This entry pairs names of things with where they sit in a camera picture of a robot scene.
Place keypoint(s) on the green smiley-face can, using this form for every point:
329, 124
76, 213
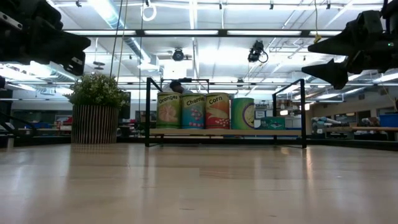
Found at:
241, 113

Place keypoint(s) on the black overhead beam with lights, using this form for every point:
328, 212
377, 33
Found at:
186, 32

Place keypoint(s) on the yellow hanging tag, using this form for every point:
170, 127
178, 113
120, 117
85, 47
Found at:
317, 39

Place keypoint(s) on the person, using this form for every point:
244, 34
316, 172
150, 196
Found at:
176, 86

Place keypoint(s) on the blue cherries can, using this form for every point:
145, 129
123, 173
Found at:
192, 112

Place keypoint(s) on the short teal tuna can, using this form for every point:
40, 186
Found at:
272, 123

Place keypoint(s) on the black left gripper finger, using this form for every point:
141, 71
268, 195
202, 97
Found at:
56, 48
76, 63

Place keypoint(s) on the yellow-green oranges can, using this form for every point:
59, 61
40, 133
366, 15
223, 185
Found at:
168, 110

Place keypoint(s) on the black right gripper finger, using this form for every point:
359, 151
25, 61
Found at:
332, 73
339, 45

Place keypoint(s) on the potted plant in striped pot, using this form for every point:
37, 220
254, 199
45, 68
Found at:
94, 124

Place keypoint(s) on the round black hanging device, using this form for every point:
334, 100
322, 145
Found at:
178, 54

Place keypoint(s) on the black-framed wooden shelf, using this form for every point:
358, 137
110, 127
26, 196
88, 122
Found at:
233, 132

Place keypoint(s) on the black overhead camera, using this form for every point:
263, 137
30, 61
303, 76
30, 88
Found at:
256, 51

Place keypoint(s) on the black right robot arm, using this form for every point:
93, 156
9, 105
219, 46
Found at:
392, 7

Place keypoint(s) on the blue storage bin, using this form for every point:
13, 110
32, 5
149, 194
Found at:
388, 120

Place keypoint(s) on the red-orange corn can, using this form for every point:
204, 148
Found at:
217, 110

